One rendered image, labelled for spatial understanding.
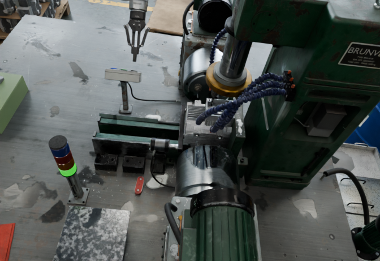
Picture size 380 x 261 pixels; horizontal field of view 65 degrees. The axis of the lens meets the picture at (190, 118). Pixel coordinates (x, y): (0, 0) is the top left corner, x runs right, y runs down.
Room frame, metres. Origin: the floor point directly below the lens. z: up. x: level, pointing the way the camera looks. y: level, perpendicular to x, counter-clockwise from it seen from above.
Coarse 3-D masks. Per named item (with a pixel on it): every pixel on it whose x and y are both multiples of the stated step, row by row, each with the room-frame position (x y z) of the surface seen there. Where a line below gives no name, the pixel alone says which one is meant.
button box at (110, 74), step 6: (108, 72) 1.06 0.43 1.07; (114, 72) 1.06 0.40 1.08; (120, 72) 1.07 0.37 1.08; (126, 72) 1.07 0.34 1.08; (132, 72) 1.08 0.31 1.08; (138, 72) 1.08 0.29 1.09; (108, 78) 1.04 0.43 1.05; (114, 78) 1.05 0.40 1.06; (120, 78) 1.05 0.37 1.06; (126, 78) 1.05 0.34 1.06; (132, 78) 1.06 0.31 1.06; (138, 78) 1.06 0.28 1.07
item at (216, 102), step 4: (208, 100) 0.92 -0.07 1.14; (216, 100) 0.94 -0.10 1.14; (220, 100) 0.94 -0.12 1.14; (224, 100) 0.94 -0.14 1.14; (228, 100) 0.94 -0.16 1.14; (208, 104) 0.92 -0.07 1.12; (216, 104) 0.93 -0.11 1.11; (220, 104) 0.94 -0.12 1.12; (208, 108) 0.90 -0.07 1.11; (220, 112) 0.88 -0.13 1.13; (212, 116) 0.84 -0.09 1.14; (216, 116) 0.84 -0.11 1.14; (208, 120) 0.84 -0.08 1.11; (212, 120) 0.84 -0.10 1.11; (216, 120) 0.84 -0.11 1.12; (232, 120) 0.85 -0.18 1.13; (208, 124) 0.84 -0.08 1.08; (212, 124) 0.84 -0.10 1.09; (228, 124) 0.85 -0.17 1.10
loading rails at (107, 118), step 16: (112, 128) 0.87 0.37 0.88; (128, 128) 0.88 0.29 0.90; (144, 128) 0.89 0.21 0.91; (160, 128) 0.90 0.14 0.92; (176, 128) 0.92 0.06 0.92; (96, 144) 0.76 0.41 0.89; (112, 144) 0.77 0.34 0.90; (128, 144) 0.77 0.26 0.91; (144, 144) 0.78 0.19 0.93; (176, 160) 0.80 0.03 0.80
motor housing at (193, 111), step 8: (192, 112) 0.87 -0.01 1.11; (200, 112) 0.88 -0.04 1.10; (192, 120) 0.84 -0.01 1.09; (184, 128) 0.90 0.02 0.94; (192, 128) 0.82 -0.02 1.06; (208, 128) 0.83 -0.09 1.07; (224, 128) 0.84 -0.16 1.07; (184, 136) 0.80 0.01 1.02; (192, 136) 0.79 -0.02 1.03; (200, 136) 0.79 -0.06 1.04; (208, 136) 0.80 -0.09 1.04; (224, 136) 0.81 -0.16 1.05; (200, 144) 0.80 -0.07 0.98; (208, 144) 0.80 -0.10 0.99; (216, 144) 0.80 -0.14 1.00; (224, 144) 0.80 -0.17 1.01
